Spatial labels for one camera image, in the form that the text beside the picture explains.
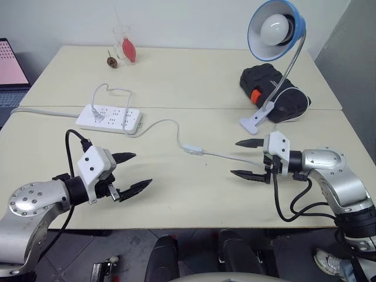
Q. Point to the red rubber bulb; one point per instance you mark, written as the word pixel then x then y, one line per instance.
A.
pixel 129 50

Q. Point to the black metal caster frame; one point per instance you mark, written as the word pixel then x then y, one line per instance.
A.
pixel 100 268

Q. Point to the white round light bulb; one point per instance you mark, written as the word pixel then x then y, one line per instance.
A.
pixel 274 29

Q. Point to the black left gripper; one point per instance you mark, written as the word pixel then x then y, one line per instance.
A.
pixel 104 188

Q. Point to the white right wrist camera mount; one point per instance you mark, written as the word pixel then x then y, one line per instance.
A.
pixel 277 144

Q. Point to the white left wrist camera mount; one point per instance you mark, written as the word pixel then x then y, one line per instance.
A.
pixel 92 164

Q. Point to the small brown spinning top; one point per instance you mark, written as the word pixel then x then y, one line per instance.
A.
pixel 112 62

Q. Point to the dark rounded shape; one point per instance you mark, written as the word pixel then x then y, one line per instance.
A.
pixel 163 258
pixel 238 252

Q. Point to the black pack with orange latch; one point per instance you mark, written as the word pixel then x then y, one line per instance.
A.
pixel 264 76

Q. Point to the white power plug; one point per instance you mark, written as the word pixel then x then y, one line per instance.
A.
pixel 98 116

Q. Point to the open laptop with pink screen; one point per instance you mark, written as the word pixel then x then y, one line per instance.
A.
pixel 8 64

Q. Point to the blue clip-on desk lamp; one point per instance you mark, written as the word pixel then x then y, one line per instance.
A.
pixel 298 26

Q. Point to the clear glass cup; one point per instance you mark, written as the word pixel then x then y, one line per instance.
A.
pixel 119 35

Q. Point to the pale grey robot torso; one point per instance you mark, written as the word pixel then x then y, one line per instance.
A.
pixel 223 277

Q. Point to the white sneaker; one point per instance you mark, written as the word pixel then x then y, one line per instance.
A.
pixel 326 260

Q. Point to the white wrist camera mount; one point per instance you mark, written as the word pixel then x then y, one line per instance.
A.
pixel 92 164
pixel 277 144

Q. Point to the thin white stick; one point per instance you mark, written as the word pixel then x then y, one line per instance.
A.
pixel 117 20

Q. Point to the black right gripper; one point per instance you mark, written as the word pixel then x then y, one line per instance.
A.
pixel 271 169

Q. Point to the white power strip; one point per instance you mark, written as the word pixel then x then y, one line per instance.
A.
pixel 113 123

